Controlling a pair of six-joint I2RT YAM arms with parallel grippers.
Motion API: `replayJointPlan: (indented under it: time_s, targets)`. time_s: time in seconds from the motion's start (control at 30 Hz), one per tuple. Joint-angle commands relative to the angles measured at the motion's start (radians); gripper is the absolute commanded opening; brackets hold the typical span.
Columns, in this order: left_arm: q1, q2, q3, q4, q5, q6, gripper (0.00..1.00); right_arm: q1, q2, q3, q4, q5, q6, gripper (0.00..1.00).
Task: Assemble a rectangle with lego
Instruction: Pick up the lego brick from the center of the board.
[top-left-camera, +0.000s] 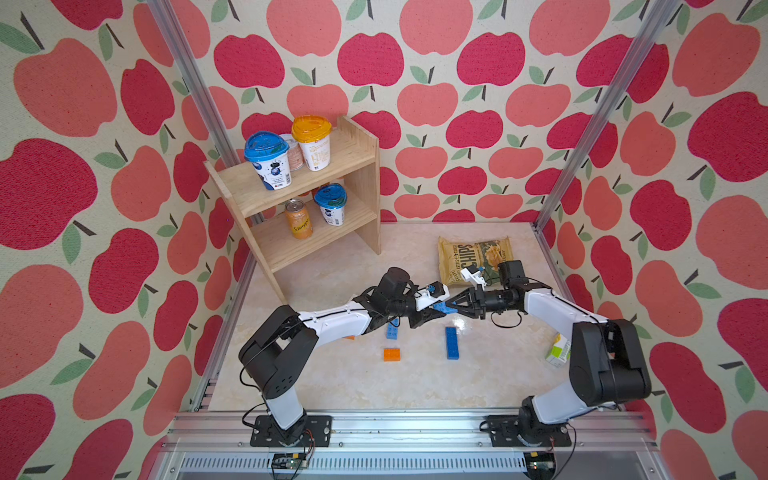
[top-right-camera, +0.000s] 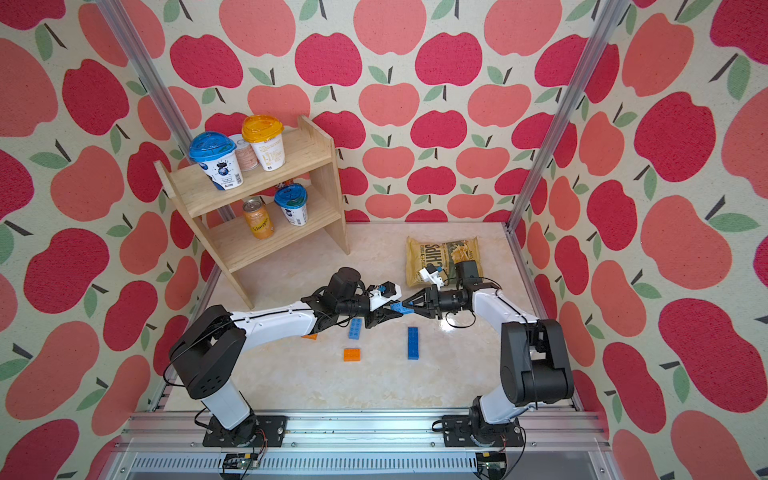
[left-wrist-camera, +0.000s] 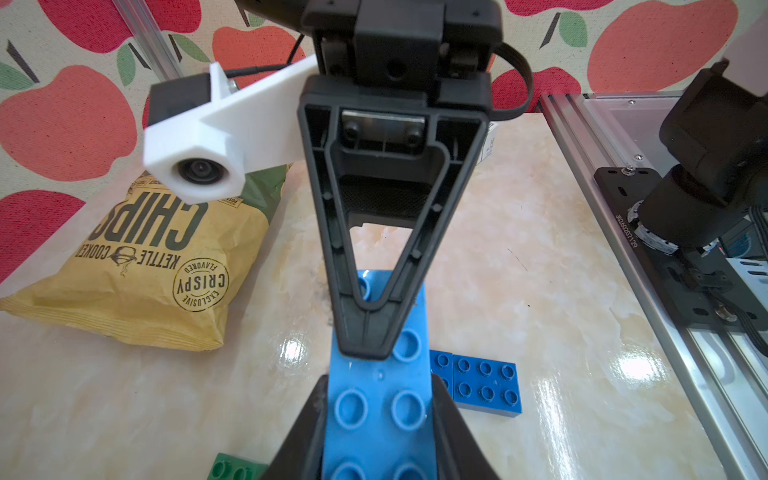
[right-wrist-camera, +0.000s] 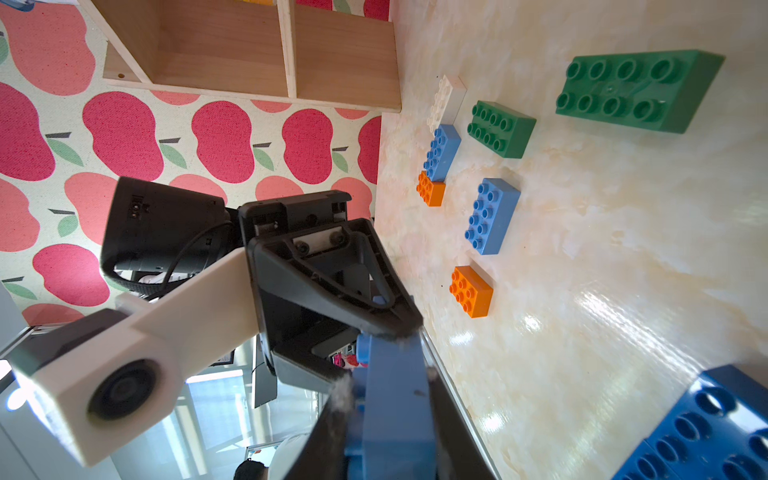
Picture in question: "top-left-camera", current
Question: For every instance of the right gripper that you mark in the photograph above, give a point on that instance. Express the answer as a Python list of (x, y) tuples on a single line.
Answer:
[(469, 299)]

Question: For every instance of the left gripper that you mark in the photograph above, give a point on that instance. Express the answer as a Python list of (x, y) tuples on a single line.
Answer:
[(424, 315)]

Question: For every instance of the light blue lego brick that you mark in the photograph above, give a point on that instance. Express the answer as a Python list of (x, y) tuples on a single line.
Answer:
[(441, 307), (392, 332)]

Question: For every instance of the dark blue square lego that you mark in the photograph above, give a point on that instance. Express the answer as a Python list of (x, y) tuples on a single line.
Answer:
[(452, 351), (451, 337)]

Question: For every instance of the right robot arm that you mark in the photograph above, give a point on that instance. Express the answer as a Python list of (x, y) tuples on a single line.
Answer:
[(607, 364)]

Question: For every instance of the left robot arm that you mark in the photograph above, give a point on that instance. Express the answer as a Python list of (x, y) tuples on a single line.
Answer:
[(276, 354)]

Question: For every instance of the orange square lego brick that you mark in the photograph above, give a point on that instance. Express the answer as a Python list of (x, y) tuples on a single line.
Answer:
[(391, 355)]

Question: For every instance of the yellow chips bag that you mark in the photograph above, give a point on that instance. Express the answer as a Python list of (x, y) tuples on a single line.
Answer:
[(453, 257)]

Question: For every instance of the small green white carton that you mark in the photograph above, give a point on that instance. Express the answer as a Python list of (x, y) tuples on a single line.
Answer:
[(560, 351)]

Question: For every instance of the blue lid yogurt cup lower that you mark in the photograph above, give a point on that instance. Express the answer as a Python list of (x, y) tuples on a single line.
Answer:
[(331, 200)]

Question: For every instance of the blue lid yogurt cup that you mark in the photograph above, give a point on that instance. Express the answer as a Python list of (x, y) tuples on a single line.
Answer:
[(268, 154), (331, 200)]

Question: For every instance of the orange soda can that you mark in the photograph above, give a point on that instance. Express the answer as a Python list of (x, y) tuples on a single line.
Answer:
[(298, 218)]

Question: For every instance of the wooden two-tier shelf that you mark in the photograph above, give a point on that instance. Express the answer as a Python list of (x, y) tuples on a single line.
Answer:
[(355, 159)]

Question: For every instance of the pink yogurt cup behind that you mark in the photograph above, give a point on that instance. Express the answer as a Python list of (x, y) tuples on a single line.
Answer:
[(294, 153)]

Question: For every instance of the orange lid yogurt cup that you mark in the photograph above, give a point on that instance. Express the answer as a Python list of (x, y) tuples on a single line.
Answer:
[(312, 133)]

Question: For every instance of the blue lid yogurt cup upper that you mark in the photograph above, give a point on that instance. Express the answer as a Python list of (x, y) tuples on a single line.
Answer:
[(268, 154)]

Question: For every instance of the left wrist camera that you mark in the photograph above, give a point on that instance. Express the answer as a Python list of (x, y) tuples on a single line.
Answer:
[(426, 292)]

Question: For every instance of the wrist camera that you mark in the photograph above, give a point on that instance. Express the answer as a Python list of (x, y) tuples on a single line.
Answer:
[(474, 275), (426, 292)]

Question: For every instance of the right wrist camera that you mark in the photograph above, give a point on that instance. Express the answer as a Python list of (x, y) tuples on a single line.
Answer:
[(474, 275)]

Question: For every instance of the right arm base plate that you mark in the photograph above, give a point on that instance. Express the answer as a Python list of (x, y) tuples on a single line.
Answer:
[(516, 431)]

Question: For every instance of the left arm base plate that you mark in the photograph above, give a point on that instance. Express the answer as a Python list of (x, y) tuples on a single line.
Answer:
[(309, 430)]

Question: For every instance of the aluminium front rail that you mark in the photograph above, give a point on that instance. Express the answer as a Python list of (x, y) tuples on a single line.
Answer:
[(409, 444)]

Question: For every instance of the right aluminium corner post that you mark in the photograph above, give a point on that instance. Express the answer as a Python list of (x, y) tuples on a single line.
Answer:
[(640, 47)]

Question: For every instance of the aluminium corner post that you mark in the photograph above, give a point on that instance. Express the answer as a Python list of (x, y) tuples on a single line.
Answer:
[(173, 33), (640, 47)]

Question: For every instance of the left aluminium corner post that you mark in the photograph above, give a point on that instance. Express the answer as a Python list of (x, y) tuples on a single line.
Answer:
[(173, 33)]

